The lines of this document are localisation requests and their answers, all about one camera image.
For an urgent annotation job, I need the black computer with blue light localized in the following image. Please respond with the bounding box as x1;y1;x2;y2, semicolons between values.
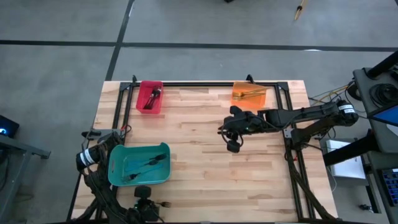
0;114;21;139

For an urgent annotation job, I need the orange plastic bin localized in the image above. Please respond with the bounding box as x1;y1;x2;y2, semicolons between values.
231;81;269;110

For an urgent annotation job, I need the black metal beam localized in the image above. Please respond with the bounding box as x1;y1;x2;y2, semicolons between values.
322;130;379;167

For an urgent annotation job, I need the grey cart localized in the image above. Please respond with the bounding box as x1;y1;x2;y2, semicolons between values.
352;67;398;155

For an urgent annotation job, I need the black floor cable tangle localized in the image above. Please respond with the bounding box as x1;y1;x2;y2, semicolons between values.
309;80;369;127

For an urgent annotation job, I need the grey desk with keyboard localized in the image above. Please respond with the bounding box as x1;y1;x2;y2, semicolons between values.
361;151;398;224

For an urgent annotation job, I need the black keyboard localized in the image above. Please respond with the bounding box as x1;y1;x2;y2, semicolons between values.
380;169;398;207

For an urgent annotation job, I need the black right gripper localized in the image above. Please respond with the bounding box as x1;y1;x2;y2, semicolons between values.
220;105;251;154

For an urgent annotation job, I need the yellow stick with black tip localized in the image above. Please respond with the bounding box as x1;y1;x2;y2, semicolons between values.
293;0;308;22

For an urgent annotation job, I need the teal plastic bin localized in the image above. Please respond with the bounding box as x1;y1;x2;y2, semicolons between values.
108;142;172;187

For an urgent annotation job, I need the black cable coil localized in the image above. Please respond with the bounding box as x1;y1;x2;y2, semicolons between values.
369;82;398;110

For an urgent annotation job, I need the white box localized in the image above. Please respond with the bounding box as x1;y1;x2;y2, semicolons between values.
325;139;368;180

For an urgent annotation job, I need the black pole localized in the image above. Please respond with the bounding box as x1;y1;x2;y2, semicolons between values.
364;49;398;80

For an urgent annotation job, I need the grey metal table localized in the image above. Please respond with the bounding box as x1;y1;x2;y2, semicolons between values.
0;133;52;218

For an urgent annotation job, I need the red plastic bin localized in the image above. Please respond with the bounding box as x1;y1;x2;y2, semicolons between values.
136;80;164;115

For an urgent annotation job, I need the blue panel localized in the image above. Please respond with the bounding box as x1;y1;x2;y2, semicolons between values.
371;105;398;128

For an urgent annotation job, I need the black aluminium table frame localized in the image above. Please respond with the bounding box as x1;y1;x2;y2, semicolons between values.
66;74;339;224

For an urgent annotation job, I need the yellow cable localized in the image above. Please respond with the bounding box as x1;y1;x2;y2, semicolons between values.
309;84;351;103

